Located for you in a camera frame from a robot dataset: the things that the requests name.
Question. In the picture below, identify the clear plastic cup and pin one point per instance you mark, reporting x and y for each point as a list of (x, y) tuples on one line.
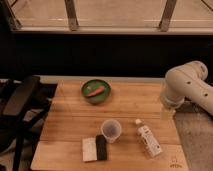
[(111, 129)]

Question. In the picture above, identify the green round plate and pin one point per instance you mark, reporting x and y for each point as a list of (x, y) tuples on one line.
[(93, 84)]

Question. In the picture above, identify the black sponge block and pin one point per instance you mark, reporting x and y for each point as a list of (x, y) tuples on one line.
[(101, 147)]

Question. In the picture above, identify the translucent end effector tip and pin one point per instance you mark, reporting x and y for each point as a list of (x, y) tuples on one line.
[(167, 113)]

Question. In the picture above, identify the white lying bottle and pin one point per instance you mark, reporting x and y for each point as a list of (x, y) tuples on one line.
[(151, 144)]

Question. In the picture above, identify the white sponge block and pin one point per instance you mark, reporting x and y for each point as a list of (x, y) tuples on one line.
[(89, 151)]

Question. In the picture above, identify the black office chair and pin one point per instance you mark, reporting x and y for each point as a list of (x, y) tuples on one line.
[(29, 103)]

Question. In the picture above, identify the orange carrot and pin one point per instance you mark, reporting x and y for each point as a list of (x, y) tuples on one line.
[(96, 92)]

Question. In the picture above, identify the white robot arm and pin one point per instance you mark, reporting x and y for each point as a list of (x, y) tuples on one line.
[(187, 81)]

